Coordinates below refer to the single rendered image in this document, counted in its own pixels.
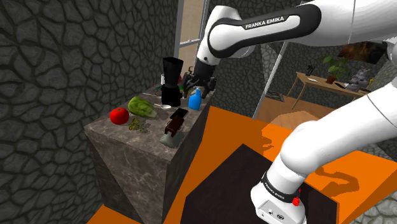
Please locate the dark robot stand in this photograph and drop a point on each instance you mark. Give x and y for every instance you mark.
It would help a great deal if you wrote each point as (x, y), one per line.
(223, 192)

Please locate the white cup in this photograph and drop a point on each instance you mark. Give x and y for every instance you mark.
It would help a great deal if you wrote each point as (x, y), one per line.
(162, 79)

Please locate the wooden side table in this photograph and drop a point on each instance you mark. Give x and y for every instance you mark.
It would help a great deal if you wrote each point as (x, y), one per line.
(319, 83)

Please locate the blue spray bottle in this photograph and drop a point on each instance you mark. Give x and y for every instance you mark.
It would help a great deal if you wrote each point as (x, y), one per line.
(194, 102)

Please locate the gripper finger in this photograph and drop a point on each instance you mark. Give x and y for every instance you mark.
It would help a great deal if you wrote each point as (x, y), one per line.
(188, 83)
(209, 87)

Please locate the grey framed window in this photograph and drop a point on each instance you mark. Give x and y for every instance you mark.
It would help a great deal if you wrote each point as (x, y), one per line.
(189, 42)

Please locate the silver spoon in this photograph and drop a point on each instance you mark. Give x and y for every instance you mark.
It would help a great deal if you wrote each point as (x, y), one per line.
(164, 106)

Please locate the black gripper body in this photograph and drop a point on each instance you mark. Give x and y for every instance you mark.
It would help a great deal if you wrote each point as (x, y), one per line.
(203, 72)

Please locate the black blender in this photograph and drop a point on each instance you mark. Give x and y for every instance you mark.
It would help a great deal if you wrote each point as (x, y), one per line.
(171, 83)

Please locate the green herb sprig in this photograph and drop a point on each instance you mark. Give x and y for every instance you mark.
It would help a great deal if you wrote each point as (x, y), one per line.
(136, 124)

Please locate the black phone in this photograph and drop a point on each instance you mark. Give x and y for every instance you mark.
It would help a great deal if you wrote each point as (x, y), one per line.
(179, 113)

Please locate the brown tool on grey base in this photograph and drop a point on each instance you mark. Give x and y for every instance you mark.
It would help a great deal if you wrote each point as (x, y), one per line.
(172, 130)

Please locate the dark wall picture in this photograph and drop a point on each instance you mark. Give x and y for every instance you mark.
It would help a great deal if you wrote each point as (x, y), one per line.
(363, 52)

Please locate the green lettuce head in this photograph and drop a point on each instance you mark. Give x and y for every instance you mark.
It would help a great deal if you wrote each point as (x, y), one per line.
(142, 107)

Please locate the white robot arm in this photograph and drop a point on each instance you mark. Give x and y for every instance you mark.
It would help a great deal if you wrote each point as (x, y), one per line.
(335, 130)

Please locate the red tomato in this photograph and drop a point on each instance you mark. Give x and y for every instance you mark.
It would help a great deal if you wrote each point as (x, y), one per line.
(119, 116)

